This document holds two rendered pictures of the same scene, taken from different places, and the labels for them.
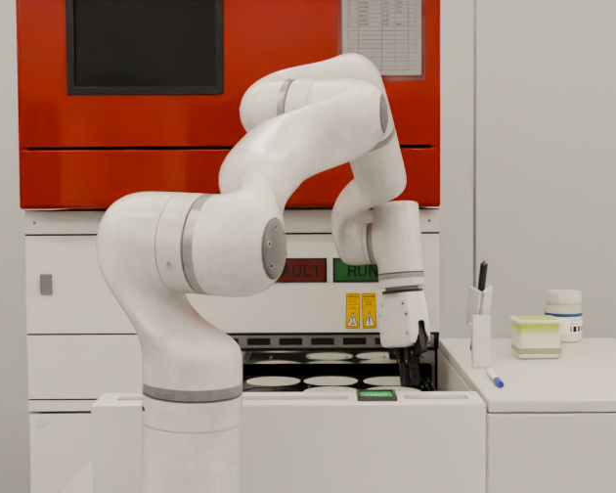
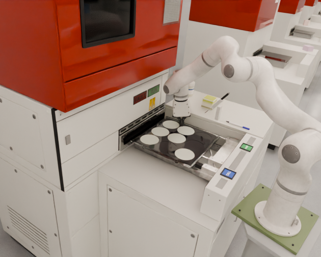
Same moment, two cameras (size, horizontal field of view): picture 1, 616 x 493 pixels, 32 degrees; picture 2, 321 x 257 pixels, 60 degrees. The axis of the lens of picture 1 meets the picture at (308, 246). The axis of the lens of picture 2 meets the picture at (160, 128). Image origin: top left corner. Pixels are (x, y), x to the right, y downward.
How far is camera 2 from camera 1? 181 cm
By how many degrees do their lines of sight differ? 63
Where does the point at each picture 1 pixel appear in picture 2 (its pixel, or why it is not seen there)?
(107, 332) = (89, 146)
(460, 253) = not seen: hidden behind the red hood
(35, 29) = (65, 11)
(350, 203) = (190, 80)
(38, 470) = (70, 208)
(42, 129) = (72, 70)
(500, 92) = not seen: outside the picture
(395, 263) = (186, 92)
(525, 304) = not seen: hidden behind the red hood
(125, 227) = (317, 154)
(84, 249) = (80, 118)
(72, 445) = (80, 193)
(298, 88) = (255, 64)
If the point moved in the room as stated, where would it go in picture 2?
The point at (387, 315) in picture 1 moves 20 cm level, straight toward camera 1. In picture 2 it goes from (179, 107) to (210, 119)
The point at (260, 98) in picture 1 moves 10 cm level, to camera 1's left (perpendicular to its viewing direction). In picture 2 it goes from (246, 69) to (238, 75)
